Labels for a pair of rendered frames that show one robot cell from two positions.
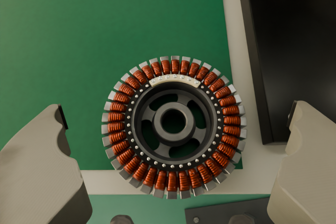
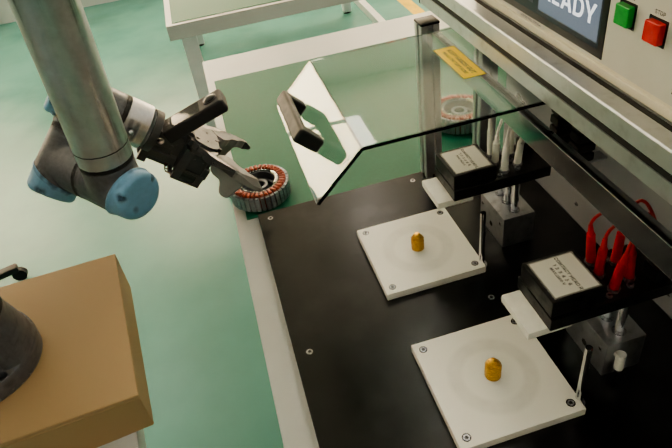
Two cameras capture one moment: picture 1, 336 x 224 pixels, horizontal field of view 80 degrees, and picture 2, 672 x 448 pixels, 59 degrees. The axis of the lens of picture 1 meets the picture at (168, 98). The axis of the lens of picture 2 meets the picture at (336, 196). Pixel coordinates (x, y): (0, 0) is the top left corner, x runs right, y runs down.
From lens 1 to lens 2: 1.02 m
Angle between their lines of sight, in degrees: 51
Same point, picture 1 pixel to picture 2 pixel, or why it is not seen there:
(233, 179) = (241, 218)
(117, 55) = (295, 169)
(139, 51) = (299, 174)
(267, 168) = (249, 227)
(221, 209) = not seen: outside the picture
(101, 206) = (235, 355)
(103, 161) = not seen: hidden behind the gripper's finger
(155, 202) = (250, 418)
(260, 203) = not seen: outside the picture
